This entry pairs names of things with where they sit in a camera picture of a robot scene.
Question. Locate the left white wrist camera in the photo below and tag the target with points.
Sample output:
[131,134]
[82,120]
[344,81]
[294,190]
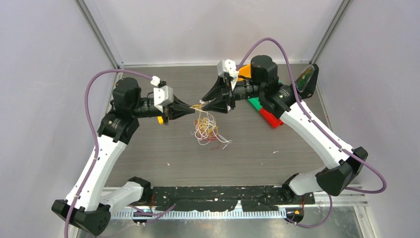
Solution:
[163,97]

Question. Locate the orange plastic bin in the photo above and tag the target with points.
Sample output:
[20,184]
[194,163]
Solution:
[244,73]

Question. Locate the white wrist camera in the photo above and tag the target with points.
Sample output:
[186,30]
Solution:
[228,66]
[163,97]

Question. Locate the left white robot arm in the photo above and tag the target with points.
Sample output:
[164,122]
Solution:
[85,207]

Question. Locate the red plastic bin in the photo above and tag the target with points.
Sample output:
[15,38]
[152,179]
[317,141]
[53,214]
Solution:
[270,118]

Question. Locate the black stand with green display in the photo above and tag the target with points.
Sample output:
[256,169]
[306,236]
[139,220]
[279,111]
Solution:
[306,82]

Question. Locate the yellow triangular plastic stand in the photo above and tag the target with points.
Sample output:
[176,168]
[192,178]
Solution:
[160,120]

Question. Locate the green plastic bin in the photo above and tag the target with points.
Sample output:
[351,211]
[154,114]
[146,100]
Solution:
[255,103]

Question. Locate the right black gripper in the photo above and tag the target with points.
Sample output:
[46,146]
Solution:
[219,103]

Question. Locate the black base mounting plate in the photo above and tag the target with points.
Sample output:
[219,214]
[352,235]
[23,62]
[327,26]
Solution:
[223,198]

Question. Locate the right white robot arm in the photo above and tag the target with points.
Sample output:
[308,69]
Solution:
[340,167]

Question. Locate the white perforated cable duct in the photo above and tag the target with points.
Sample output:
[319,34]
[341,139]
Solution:
[234,214]

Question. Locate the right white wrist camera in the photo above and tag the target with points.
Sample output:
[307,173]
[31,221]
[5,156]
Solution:
[228,66]

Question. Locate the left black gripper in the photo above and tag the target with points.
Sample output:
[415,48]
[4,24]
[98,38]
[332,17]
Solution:
[169,112]

